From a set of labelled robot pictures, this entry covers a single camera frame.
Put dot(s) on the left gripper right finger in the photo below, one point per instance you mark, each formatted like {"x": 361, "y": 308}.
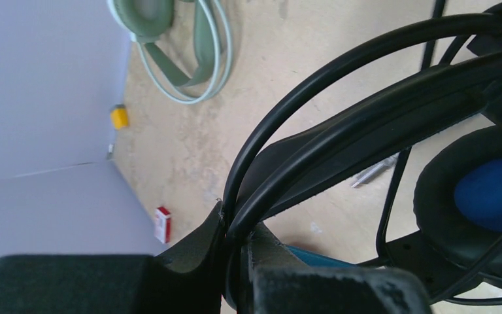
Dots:
{"x": 278, "y": 282}

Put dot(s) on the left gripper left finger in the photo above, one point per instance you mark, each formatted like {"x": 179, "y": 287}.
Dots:
{"x": 181, "y": 279}

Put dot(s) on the black blue headphones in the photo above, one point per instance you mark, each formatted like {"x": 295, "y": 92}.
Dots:
{"x": 456, "y": 253}

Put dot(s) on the mint green headphones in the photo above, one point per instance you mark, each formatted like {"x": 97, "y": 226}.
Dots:
{"x": 185, "y": 46}

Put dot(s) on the red white small card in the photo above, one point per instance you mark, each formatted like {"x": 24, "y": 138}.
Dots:
{"x": 162, "y": 228}

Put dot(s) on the yellow small block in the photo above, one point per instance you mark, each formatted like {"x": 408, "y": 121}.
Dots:
{"x": 119, "y": 117}

